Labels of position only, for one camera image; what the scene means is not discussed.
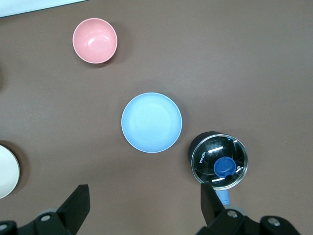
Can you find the light blue shallow bowl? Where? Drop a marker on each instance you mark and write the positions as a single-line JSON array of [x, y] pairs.
[[151, 122]]

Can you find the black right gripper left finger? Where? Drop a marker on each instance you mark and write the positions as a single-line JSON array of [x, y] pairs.
[[73, 210]]

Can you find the black kettle with glass lid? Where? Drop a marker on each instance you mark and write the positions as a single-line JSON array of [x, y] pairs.
[[207, 156]]

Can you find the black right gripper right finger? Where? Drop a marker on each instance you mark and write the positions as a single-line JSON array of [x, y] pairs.
[[211, 213]]

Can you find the beige shallow bowl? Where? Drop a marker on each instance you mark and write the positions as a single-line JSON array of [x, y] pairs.
[[7, 171]]

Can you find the small pink deep bowl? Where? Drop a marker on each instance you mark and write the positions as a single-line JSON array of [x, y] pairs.
[[94, 41]]

